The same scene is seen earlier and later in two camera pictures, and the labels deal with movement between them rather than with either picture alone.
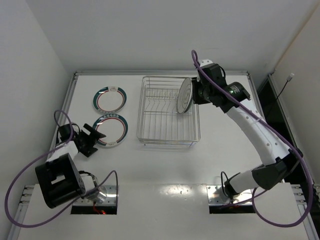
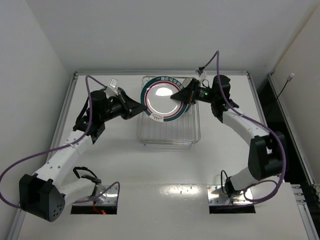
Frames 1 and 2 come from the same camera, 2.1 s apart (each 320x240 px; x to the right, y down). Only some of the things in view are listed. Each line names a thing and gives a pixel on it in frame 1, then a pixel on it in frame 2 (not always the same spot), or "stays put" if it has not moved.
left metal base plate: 110,193 stays put
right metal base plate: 216,196 stays put
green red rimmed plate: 115,127 to 156,95
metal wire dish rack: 160,121 stays put
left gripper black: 88,139 to 125,106
